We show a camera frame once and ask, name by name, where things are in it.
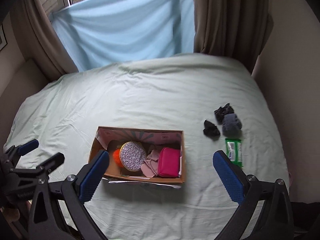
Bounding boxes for framed wall picture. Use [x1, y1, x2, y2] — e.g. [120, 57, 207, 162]
[0, 24, 8, 51]

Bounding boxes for pink fabric cloth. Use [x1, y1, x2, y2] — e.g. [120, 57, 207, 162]
[140, 150, 160, 178]

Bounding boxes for brown curtain right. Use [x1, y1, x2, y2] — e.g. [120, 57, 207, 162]
[194, 0, 273, 73]

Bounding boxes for round glitter pad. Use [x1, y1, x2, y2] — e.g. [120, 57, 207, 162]
[120, 141, 146, 172]

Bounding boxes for left hand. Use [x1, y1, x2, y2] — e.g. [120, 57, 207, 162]
[1, 201, 31, 225]

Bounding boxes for magenta zip pouch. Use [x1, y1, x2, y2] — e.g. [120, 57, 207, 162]
[158, 147, 180, 178]

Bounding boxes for pale green bed sheet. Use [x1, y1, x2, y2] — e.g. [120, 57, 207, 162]
[4, 54, 289, 239]

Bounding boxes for light blue hanging sheet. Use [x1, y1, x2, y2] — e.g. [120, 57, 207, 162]
[52, 0, 195, 72]

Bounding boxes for brown curtain left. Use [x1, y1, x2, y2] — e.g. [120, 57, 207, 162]
[10, 0, 78, 81]

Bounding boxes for small black scrunchie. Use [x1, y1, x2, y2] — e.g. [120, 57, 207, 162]
[203, 120, 221, 139]

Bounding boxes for cardboard box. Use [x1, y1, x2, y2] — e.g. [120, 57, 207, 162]
[89, 126, 185, 188]

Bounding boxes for brown curtain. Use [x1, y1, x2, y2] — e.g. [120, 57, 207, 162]
[10, 0, 78, 81]
[194, 0, 273, 73]

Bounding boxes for orange fluffy pompom toy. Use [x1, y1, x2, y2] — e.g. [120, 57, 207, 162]
[112, 148, 124, 168]

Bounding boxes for green tissue packet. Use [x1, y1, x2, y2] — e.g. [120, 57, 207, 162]
[225, 138, 243, 168]

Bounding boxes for grey fluffy scrunchie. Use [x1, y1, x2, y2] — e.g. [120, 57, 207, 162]
[222, 113, 242, 137]

